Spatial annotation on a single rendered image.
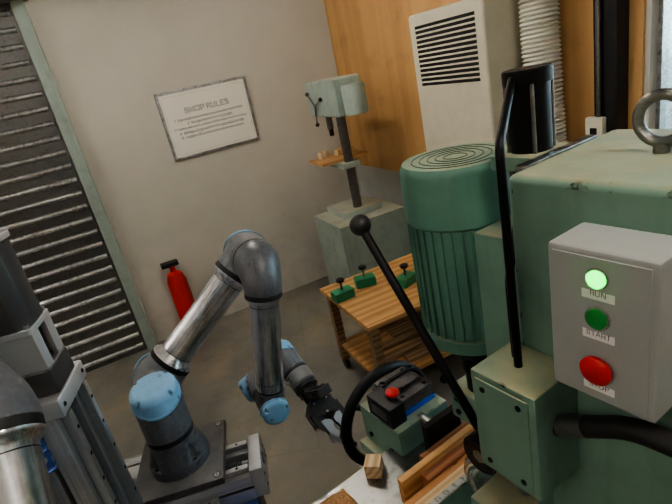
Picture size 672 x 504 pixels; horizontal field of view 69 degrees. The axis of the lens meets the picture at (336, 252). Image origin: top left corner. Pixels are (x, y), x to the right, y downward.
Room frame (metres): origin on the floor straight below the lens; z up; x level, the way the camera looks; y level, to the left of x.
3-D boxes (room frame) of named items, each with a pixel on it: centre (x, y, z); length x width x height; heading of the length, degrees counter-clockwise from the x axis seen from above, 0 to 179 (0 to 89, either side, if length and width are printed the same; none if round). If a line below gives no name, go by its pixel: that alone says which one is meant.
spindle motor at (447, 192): (0.74, -0.21, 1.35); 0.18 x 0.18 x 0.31
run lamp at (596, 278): (0.37, -0.22, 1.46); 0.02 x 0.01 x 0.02; 30
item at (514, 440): (0.48, -0.18, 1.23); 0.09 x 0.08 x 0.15; 30
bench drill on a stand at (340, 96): (3.19, -0.21, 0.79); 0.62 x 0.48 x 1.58; 20
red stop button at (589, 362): (0.37, -0.21, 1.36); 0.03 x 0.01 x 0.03; 30
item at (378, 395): (0.88, -0.07, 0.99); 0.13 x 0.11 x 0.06; 120
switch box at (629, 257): (0.39, -0.25, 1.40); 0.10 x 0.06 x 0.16; 30
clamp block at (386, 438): (0.88, -0.07, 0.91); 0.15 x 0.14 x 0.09; 120
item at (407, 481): (0.73, -0.12, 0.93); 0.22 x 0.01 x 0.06; 120
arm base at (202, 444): (1.03, 0.50, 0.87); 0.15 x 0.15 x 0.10
